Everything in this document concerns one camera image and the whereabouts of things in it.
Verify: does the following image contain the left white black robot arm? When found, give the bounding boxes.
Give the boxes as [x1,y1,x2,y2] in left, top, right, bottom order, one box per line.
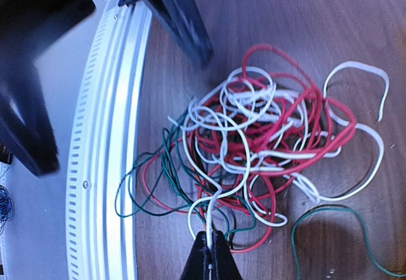
[1,0,213,177]

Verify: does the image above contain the green wire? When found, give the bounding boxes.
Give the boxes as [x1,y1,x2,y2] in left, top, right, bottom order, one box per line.
[115,114,406,280]

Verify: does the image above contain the aluminium front rail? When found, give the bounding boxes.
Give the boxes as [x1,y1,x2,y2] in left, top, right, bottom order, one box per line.
[65,1,152,279]

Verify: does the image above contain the black wire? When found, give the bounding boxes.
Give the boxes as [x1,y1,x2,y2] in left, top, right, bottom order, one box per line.
[221,79,375,249]

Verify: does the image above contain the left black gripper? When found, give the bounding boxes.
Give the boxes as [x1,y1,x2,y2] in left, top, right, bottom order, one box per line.
[142,0,213,67]

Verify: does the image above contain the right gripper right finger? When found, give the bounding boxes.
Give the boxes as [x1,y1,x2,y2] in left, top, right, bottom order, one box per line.
[211,230,242,280]

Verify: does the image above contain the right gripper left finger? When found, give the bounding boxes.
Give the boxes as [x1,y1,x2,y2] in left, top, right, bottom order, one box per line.
[180,231,211,280]

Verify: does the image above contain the red wire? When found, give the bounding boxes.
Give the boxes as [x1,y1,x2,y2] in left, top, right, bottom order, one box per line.
[142,44,358,254]

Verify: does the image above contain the thin white wire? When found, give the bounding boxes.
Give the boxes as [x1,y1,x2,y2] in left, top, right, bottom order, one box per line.
[182,67,321,249]

